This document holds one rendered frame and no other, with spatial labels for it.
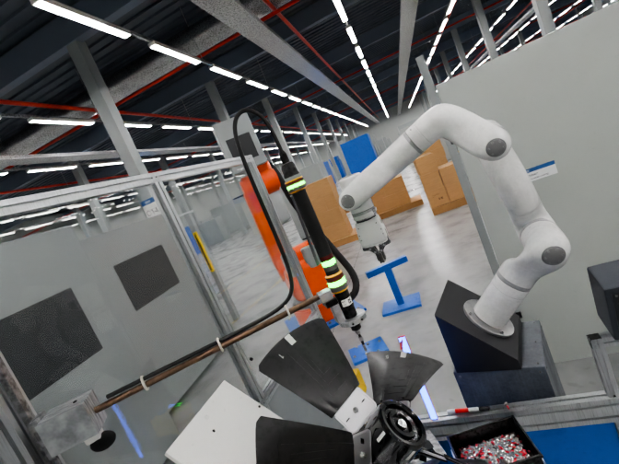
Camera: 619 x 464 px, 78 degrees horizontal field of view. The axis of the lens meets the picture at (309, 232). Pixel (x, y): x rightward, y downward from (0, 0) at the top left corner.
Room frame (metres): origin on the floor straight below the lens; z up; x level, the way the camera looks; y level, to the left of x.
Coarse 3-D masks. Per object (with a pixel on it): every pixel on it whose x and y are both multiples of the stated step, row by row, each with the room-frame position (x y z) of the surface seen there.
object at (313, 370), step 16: (320, 320) 1.03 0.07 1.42; (304, 336) 0.98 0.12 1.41; (320, 336) 0.98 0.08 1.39; (272, 352) 0.95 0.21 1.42; (288, 352) 0.95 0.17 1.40; (304, 352) 0.94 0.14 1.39; (320, 352) 0.94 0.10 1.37; (336, 352) 0.94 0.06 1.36; (272, 368) 0.92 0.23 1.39; (288, 368) 0.92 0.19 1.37; (304, 368) 0.91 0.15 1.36; (320, 368) 0.90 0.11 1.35; (336, 368) 0.90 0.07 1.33; (352, 368) 0.90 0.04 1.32; (288, 384) 0.89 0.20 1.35; (304, 384) 0.89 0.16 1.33; (320, 384) 0.88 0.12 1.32; (336, 384) 0.87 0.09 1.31; (352, 384) 0.87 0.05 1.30; (320, 400) 0.86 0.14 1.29; (336, 400) 0.85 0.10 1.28
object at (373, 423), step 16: (384, 400) 0.81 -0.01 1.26; (384, 416) 0.76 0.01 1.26; (400, 416) 0.79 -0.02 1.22; (416, 416) 0.80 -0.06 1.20; (384, 432) 0.73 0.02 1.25; (400, 432) 0.74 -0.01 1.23; (416, 432) 0.77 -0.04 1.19; (384, 448) 0.73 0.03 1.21; (400, 448) 0.71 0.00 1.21; (416, 448) 0.72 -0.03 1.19
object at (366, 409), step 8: (360, 392) 0.85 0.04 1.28; (352, 400) 0.85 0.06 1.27; (360, 400) 0.84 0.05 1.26; (368, 400) 0.84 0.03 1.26; (344, 408) 0.84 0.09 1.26; (352, 408) 0.84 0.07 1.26; (360, 408) 0.83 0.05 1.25; (368, 408) 0.83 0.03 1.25; (336, 416) 0.83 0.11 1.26; (344, 416) 0.83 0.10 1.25; (352, 416) 0.82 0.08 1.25; (360, 416) 0.82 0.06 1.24; (368, 416) 0.82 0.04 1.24; (344, 424) 0.82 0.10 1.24; (352, 424) 0.81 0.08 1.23; (360, 424) 0.81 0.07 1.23; (352, 432) 0.80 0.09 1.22
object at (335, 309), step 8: (320, 296) 0.85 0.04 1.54; (328, 296) 0.85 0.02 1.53; (328, 304) 0.85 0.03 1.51; (336, 304) 0.85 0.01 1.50; (336, 312) 0.85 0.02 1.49; (360, 312) 0.87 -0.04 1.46; (336, 320) 0.87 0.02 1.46; (344, 320) 0.86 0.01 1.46; (352, 320) 0.84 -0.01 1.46; (360, 320) 0.84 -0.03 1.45
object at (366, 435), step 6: (360, 432) 0.74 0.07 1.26; (366, 432) 0.75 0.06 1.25; (354, 438) 0.72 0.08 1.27; (360, 438) 0.73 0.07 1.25; (366, 438) 0.74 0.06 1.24; (354, 444) 0.72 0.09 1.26; (360, 444) 0.73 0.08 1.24; (366, 444) 0.74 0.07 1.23; (354, 450) 0.72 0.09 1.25; (360, 450) 0.73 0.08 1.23; (366, 450) 0.74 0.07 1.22; (360, 462) 0.72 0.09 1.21; (366, 462) 0.73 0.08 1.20
